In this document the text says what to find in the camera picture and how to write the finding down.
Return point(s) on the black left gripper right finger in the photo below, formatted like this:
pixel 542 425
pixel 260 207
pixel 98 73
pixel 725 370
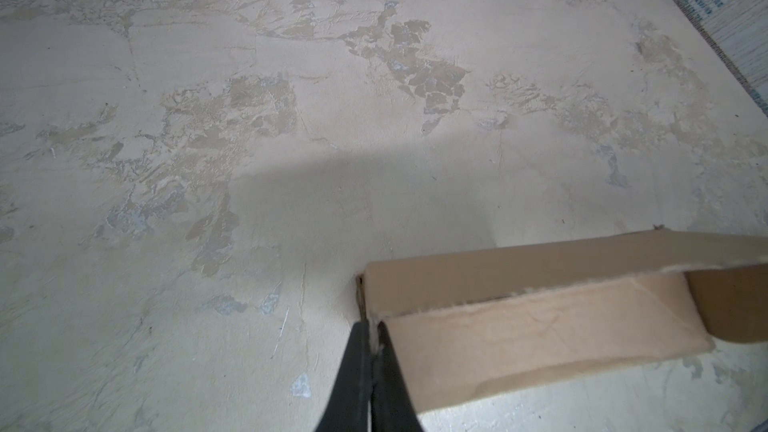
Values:
pixel 391 407

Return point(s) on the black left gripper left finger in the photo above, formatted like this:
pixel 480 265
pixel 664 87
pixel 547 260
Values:
pixel 349 402

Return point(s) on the brown cardboard box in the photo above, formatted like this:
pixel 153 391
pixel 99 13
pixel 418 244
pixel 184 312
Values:
pixel 470 325

